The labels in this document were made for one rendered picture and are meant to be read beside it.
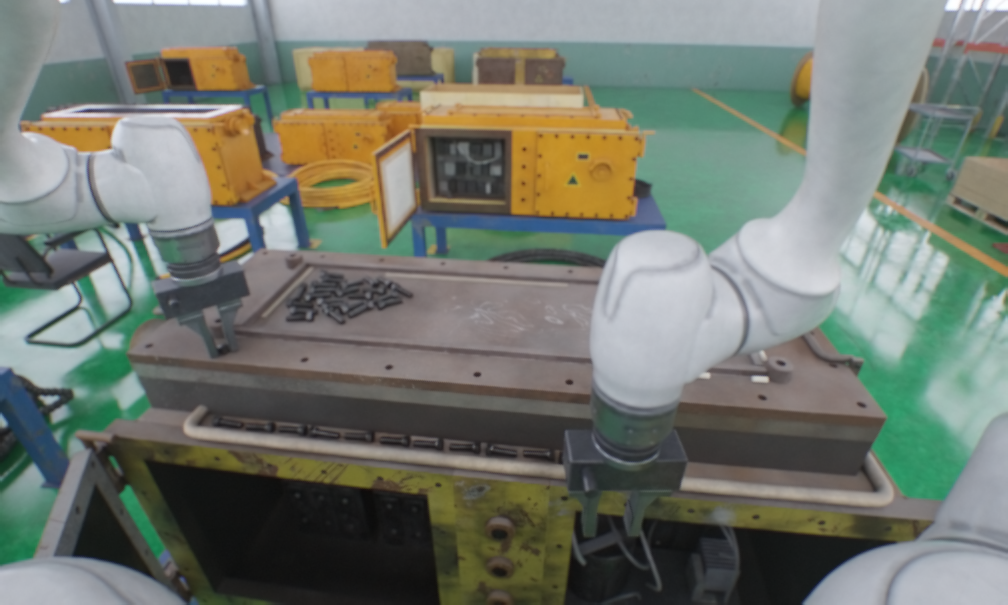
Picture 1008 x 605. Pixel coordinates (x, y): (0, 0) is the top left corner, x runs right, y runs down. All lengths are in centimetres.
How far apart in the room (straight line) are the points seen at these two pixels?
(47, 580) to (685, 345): 44
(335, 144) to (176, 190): 643
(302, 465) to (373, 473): 13
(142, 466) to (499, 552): 69
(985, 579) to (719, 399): 55
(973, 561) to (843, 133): 26
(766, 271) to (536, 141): 290
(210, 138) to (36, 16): 344
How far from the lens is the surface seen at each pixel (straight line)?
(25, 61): 68
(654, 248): 44
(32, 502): 315
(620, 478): 60
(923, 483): 312
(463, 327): 95
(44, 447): 303
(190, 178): 84
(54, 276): 416
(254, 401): 101
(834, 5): 35
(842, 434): 95
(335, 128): 714
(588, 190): 340
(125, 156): 84
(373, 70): 968
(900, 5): 34
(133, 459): 117
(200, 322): 96
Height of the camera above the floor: 189
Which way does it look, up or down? 30 degrees down
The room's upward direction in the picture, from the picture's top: straight up
